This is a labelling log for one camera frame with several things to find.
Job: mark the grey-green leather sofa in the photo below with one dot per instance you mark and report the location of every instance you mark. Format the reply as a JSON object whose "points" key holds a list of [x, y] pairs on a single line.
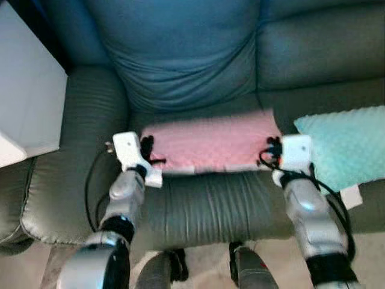
{"points": [[210, 198]]}

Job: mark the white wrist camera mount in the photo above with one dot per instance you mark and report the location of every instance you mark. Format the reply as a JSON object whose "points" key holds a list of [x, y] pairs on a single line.
{"points": [[296, 150], [127, 147]]}

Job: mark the teal dotted pillow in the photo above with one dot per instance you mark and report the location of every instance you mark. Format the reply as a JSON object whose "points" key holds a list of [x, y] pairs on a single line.
{"points": [[343, 144]]}

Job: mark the grey robot leg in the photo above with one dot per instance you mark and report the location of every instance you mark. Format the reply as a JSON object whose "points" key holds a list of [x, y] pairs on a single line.
{"points": [[156, 271], [252, 271]]}

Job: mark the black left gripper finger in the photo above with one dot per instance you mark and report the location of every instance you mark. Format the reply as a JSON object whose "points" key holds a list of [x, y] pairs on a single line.
{"points": [[146, 141], [159, 161]]}

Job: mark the white side cabinet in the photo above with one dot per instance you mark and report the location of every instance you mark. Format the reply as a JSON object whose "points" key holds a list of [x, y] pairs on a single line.
{"points": [[30, 90]]}

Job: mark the pink dotted pillow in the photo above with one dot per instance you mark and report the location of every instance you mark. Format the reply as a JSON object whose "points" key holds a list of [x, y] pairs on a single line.
{"points": [[210, 141]]}

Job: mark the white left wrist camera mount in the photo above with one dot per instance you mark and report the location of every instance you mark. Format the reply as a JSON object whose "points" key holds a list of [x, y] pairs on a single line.
{"points": [[127, 147]]}

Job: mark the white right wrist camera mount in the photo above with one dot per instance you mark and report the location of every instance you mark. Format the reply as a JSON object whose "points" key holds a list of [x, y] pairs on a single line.
{"points": [[296, 150]]}

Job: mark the grey robot left leg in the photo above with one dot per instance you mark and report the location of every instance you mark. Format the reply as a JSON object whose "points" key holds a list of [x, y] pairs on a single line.
{"points": [[156, 271]]}

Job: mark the dark brown furniture piece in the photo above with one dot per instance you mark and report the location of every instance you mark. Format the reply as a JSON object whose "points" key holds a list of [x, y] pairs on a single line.
{"points": [[30, 18]]}

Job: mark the grey robot right leg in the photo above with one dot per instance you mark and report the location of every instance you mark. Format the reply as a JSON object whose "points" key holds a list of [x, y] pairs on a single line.
{"points": [[252, 271]]}

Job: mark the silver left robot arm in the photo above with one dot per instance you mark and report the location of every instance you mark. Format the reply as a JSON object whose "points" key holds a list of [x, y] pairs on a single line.
{"points": [[123, 198]]}

